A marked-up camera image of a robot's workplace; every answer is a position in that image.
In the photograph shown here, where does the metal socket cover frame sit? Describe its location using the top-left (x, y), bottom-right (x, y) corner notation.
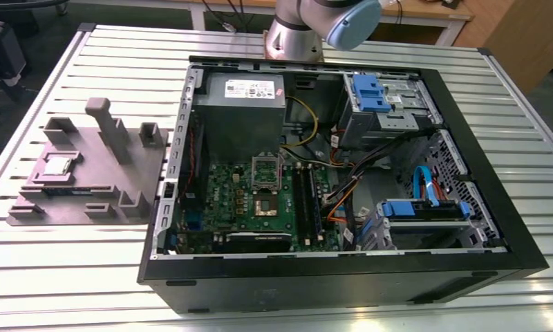
top-left (251, 154), bottom-right (286, 194)

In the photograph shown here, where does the silver topped CPU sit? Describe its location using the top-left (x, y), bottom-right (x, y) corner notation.
top-left (44, 157), bottom-right (78, 176)

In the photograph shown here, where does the CPU socket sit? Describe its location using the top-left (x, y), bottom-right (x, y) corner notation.
top-left (252, 195), bottom-right (283, 218)

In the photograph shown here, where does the green motherboard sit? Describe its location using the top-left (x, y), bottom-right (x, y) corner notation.
top-left (172, 151), bottom-right (347, 255)

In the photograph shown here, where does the black RAM slot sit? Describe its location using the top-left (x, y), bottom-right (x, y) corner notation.
top-left (304, 164), bottom-right (327, 243)
top-left (292, 165), bottom-right (307, 245)

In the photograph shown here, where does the grey power supply unit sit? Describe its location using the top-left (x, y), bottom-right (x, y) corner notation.
top-left (192, 71), bottom-right (288, 163)

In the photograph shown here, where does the black graphics card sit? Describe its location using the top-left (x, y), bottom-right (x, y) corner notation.
top-left (211, 230), bottom-right (295, 253)

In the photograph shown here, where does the metal optical drive cage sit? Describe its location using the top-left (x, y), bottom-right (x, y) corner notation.
top-left (339, 71), bottom-right (444, 149)

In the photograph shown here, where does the blue plastic drive carrier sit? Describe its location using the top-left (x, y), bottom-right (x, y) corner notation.
top-left (352, 75), bottom-right (394, 113)

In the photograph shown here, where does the hard disk in blue carrier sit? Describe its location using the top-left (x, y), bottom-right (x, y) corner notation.
top-left (380, 199), bottom-right (471, 222)

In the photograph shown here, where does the black open PC case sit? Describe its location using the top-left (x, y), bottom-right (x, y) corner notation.
top-left (136, 55), bottom-right (550, 314)

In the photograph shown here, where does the metal disk bay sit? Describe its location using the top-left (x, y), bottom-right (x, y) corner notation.
top-left (359, 199), bottom-right (508, 252)

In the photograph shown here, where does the grey plastic parts rack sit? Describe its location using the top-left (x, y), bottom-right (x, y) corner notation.
top-left (7, 98), bottom-right (172, 226)

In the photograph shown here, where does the green RAM stick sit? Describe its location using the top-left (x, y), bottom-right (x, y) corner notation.
top-left (40, 187), bottom-right (96, 196)

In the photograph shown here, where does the wooden cabinet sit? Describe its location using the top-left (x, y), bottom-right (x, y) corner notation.
top-left (456, 0), bottom-right (553, 94)

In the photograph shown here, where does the black box shaped device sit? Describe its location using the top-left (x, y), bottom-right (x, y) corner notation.
top-left (0, 19), bottom-right (28, 101)

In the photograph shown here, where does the yellow wire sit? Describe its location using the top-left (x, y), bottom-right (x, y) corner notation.
top-left (280, 95), bottom-right (319, 149)

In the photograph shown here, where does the orange wire bundle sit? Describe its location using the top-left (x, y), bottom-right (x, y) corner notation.
top-left (324, 186), bottom-right (355, 223)

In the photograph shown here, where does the black sleeved cable bundle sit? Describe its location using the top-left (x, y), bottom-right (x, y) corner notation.
top-left (350, 129), bottom-right (439, 177)

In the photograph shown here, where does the light blue flat wire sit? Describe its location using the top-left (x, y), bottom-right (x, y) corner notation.
top-left (412, 165), bottom-right (448, 208)

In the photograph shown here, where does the wooden desk white frame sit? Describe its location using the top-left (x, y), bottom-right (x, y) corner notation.
top-left (382, 0), bottom-right (476, 46)

